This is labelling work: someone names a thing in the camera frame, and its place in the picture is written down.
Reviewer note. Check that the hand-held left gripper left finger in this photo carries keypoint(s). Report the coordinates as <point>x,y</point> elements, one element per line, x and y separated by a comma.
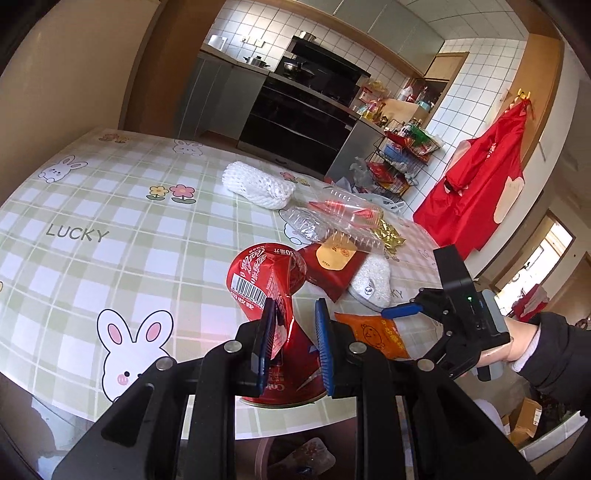
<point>265,341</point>

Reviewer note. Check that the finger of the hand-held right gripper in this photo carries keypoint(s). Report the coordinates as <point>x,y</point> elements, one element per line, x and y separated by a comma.
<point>455,350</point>
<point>399,310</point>

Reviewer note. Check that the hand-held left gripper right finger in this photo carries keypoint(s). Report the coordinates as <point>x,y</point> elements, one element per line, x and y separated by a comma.
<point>323,346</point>

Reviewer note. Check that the orange snack packet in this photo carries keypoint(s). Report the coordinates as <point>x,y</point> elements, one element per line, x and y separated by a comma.
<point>374,334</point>

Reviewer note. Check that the red snack packet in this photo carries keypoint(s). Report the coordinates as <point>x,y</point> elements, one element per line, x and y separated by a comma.
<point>323,281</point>

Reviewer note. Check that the crushed red can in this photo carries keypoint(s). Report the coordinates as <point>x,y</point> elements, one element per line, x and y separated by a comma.
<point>258,272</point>

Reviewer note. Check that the gold foil wrapper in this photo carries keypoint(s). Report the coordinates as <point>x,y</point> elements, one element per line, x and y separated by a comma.
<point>390,235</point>

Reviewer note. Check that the clear bag with red print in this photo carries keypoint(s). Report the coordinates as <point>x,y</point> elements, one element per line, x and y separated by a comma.
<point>351,207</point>

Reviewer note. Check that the brown trash bin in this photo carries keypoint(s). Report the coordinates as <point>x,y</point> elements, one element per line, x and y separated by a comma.
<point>263,461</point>

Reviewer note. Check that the white foam fruit net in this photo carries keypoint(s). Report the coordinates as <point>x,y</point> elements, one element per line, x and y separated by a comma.
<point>258,184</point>

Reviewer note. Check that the person's right forearm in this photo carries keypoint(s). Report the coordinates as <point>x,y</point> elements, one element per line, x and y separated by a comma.
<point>558,350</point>

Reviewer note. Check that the person's right hand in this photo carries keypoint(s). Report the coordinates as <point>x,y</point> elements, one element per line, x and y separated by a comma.
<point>517,334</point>

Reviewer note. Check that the cardboard box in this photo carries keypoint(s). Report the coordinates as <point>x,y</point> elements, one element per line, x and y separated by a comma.
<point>524,420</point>

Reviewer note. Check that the white plastic bag green print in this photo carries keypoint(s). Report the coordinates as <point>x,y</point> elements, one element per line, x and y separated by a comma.
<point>388,203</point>

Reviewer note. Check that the red apron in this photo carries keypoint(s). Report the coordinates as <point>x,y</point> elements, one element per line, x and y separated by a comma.
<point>475,184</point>

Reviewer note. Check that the checked rabbit print tablecloth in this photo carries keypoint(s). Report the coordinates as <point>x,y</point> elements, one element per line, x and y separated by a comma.
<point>138,277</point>

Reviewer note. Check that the clear plastic bag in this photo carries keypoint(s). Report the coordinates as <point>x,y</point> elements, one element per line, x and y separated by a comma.
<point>359,170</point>

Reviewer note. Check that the steel cabinet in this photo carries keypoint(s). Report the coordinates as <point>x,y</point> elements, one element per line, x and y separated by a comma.
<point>353,152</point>

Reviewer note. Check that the wooden box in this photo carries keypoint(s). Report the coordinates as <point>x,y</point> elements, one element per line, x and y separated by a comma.
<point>404,110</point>

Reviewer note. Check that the group of condiment bottles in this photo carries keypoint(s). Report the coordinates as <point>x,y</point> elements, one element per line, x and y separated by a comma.
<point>371,104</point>

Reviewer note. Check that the jug with red liquid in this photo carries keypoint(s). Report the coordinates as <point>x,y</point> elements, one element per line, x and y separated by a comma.
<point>406,93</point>

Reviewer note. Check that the black built-in oven stove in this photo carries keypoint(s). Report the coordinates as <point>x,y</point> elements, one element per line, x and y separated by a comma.
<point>295,120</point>

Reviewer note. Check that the grey lower kitchen cabinets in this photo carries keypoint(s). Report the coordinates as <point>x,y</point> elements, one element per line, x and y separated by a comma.
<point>217,92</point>

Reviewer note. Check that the grey kitchen cabinets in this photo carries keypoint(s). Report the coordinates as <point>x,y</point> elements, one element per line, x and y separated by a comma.
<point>217,92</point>
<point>392,32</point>

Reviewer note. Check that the black range hood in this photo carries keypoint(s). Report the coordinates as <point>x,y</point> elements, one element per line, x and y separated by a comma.
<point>332,57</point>

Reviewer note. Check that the grey upper kitchen cabinets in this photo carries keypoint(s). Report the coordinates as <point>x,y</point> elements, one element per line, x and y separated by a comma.
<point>392,32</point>

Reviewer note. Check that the steel pot with lid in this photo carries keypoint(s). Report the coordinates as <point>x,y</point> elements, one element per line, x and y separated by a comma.
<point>256,61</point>

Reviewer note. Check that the small steel pot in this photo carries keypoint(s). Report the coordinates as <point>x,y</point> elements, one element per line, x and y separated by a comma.
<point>308,35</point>

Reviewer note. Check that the white kettle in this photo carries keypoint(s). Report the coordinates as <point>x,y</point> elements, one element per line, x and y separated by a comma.
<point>217,42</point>

